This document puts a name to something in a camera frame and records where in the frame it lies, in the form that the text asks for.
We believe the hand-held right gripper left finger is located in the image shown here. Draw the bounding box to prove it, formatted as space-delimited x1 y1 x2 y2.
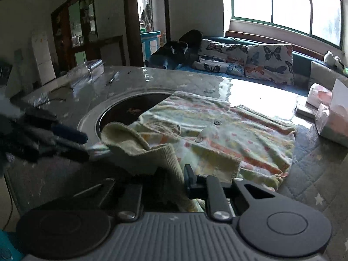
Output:
73 178 144 222

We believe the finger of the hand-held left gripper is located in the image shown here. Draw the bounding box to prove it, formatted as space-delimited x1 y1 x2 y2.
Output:
38 137 91 163
41 123 89 144

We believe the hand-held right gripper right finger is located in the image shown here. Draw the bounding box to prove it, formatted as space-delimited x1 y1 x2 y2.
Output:
183 164 277 223

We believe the patterned children's shirt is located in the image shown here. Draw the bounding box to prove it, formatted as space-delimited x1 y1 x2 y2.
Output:
88 90 297 213

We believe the round black cooktop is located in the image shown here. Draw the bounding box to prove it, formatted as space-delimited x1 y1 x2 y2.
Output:
94 92 174 143

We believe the clear plastic food container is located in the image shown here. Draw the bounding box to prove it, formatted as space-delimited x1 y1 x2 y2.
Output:
67 61 106 86

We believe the wooden glass cabinet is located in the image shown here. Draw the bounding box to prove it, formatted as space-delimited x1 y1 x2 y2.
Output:
51 0 99 72

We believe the long butterfly print cushion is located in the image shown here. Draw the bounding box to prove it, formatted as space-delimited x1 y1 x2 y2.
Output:
191 55 246 76

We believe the teal plastic object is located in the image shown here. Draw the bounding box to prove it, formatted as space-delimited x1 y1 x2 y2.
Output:
0 230 24 261

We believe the blue plastic cabinet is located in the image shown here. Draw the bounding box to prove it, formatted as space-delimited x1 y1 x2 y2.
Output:
141 31 161 57

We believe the black bag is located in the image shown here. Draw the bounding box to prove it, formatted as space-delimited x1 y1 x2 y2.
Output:
144 29 204 70

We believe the small butterfly print cushion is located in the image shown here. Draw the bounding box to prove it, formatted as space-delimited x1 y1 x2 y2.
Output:
198 38 249 60

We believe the flat grey notebook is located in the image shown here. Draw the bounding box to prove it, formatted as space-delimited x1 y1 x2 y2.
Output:
295 102 317 119

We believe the large butterfly print cushion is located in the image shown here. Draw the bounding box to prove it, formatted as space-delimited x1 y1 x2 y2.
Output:
244 43 294 85

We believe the pink plastic tissue pack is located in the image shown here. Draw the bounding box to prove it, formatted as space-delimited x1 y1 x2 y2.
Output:
307 83 333 109

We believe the pink tissue box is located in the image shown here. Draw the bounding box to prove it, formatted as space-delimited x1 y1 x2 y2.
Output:
315 103 348 145

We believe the blue sofa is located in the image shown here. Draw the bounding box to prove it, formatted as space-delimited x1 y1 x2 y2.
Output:
174 35 348 98

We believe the grey cushion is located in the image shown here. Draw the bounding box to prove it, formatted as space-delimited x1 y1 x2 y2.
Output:
308 60 348 91

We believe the white carton box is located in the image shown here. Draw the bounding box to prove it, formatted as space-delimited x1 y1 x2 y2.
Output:
330 78 348 115

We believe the green framed window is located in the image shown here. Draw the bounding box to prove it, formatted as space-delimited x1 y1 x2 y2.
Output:
221 0 344 51

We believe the white plush toy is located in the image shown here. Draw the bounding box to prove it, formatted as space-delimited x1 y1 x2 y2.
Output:
323 51 347 70

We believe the dark wooden door frame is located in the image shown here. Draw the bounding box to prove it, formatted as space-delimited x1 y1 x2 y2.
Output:
122 0 172 67

